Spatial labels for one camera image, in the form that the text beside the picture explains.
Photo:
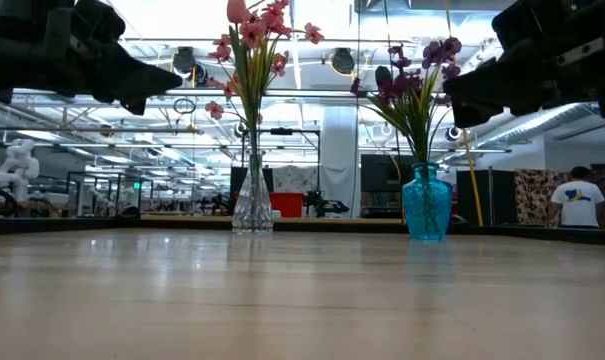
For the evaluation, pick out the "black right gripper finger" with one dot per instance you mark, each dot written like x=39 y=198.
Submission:
x=482 y=85
x=472 y=114

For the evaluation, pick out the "purple artificial flower bunch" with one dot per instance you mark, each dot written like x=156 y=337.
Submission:
x=439 y=50
x=397 y=85

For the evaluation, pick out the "black background robot arm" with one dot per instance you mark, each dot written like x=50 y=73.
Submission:
x=327 y=205

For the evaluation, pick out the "blue glass vase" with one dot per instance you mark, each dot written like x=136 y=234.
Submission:
x=427 y=210

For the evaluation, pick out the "clear glass vase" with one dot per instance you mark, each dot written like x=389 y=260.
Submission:
x=252 y=210

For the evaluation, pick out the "black partition panel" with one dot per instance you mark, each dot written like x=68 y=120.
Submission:
x=497 y=195

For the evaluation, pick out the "patterned cloth panel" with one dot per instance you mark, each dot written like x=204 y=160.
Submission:
x=537 y=195

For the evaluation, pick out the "black monitor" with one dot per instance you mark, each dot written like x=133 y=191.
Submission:
x=379 y=172

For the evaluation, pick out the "white robot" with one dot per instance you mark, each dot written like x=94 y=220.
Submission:
x=17 y=165

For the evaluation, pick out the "person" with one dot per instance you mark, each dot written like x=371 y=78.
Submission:
x=579 y=200

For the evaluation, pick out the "white pillar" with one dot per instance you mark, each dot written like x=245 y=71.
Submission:
x=339 y=160

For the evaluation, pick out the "white cloth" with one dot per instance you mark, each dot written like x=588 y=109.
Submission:
x=294 y=179

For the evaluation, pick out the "red storage bin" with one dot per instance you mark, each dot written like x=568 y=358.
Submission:
x=287 y=205

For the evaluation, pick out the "black cage frame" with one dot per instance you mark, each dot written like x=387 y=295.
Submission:
x=97 y=173

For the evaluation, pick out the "black rig frame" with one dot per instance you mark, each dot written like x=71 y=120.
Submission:
x=282 y=131

